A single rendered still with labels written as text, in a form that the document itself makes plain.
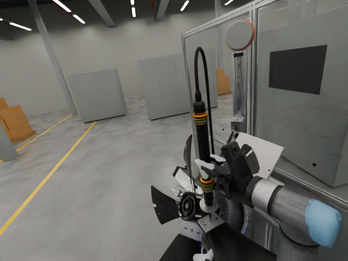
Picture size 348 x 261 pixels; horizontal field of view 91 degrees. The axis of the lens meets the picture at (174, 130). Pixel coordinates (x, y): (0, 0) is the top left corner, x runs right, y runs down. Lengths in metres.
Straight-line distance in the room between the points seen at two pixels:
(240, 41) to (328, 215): 0.94
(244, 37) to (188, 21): 12.20
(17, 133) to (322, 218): 8.51
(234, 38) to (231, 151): 0.82
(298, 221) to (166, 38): 12.65
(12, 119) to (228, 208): 8.14
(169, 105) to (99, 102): 3.11
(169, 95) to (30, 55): 10.14
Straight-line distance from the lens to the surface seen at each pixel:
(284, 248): 0.51
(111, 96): 7.65
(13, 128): 8.53
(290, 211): 0.45
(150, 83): 5.95
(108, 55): 12.76
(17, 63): 14.57
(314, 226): 0.45
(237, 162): 0.48
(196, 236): 0.87
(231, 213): 0.87
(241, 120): 1.13
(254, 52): 1.27
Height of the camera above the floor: 1.79
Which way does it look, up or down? 21 degrees down
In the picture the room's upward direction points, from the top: 9 degrees counter-clockwise
